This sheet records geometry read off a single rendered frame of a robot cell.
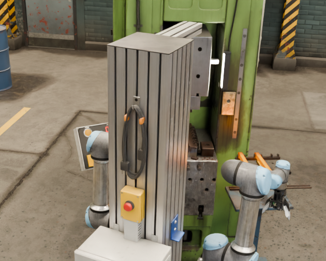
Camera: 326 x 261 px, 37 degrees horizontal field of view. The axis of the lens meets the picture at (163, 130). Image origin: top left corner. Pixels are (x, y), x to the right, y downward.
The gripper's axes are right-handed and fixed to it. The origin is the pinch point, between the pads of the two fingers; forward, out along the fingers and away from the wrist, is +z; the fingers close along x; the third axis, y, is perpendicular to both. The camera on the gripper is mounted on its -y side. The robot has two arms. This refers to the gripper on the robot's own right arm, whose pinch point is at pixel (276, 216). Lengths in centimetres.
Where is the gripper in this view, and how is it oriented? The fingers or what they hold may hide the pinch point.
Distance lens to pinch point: 287.1
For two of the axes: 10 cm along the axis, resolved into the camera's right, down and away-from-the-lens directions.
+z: -0.3, 9.1, 4.0
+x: 9.1, 1.9, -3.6
